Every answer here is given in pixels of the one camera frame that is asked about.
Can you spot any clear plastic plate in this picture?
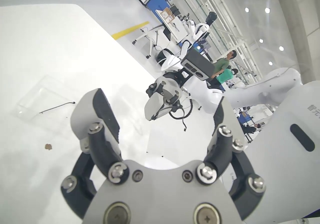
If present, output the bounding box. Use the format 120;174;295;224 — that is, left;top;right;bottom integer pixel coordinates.
16;74;77;126

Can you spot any blue partition panel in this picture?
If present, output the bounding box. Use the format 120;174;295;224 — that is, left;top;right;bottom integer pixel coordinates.
146;0;173;14

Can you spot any small cardboard box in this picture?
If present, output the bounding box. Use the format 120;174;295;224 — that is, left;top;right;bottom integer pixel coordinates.
161;9;175;22

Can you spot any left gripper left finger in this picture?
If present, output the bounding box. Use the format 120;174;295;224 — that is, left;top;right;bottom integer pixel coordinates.
61;88;130;220

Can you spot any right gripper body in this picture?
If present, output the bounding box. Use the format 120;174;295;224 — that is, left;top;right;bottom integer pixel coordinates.
146;72;187;110

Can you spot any black cable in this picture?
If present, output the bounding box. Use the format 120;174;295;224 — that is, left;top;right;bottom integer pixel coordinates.
169;94;193;132

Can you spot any person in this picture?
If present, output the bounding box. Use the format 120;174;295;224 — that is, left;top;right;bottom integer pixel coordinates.
216;68;239;92
209;50;237;85
241;122;262;135

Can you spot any robot body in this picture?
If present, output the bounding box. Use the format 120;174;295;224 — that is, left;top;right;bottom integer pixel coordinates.
220;80;320;224

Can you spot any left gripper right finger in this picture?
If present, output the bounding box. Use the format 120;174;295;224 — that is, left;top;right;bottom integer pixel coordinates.
196;96;267;222

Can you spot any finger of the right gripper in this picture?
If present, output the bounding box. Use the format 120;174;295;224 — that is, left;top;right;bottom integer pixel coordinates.
144;91;175;122

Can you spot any thin black zip tie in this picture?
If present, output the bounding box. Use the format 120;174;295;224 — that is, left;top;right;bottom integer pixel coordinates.
39;101;76;114

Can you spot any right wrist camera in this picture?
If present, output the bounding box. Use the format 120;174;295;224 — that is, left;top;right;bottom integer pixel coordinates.
179;49;216;85

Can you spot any white desk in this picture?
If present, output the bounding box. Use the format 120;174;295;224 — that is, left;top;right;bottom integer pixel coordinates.
132;16;190;59

